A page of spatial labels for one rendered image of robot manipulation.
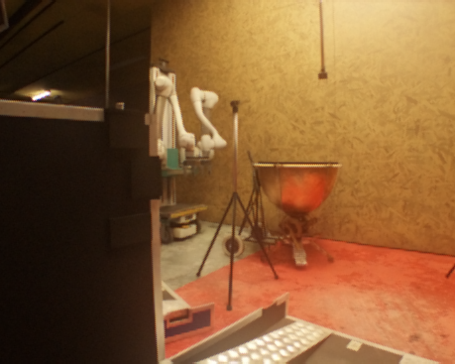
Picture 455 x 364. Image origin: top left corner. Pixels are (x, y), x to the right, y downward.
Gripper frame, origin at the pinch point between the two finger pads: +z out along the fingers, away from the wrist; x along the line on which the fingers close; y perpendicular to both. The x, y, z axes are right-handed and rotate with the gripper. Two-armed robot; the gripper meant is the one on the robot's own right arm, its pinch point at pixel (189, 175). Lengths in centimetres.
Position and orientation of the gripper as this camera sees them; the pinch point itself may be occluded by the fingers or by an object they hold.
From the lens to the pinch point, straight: 292.4
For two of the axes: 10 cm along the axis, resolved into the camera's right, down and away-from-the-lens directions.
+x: -4.8, 0.7, -8.7
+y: -8.8, -0.4, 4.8
